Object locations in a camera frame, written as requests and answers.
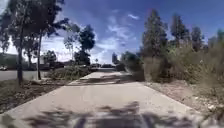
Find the pale concrete path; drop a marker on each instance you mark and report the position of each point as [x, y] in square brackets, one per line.
[100, 96]

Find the tall dark tree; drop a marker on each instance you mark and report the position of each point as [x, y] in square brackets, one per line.
[86, 40]

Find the low green bushes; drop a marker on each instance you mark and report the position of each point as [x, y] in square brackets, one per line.
[68, 72]

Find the trees and dry bushes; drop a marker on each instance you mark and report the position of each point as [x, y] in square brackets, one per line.
[166, 53]

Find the dry dirt ground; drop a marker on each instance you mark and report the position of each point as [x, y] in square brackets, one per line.
[180, 95]

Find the group of tall trees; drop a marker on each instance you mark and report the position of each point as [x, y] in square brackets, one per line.
[20, 36]

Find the brown dirt strip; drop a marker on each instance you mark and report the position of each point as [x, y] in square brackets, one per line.
[20, 92]

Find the grey asphalt road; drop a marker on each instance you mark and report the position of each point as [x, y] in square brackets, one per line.
[8, 75]

